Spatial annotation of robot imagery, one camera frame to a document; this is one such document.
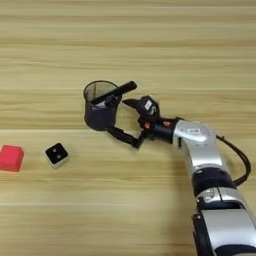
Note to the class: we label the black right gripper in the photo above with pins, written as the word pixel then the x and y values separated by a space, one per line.
pixel 160 128

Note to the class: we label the black mesh pen cup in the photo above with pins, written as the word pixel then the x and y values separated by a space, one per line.
pixel 100 118

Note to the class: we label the small black and white cube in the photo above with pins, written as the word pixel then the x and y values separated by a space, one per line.
pixel 56 154

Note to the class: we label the red cube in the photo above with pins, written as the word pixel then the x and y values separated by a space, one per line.
pixel 11 158

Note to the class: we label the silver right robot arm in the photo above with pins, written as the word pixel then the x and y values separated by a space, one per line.
pixel 203 150

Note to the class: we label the white marker with black cap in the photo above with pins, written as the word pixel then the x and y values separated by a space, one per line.
pixel 105 102

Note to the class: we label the long black marker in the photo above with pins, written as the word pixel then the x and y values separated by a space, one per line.
pixel 116 91

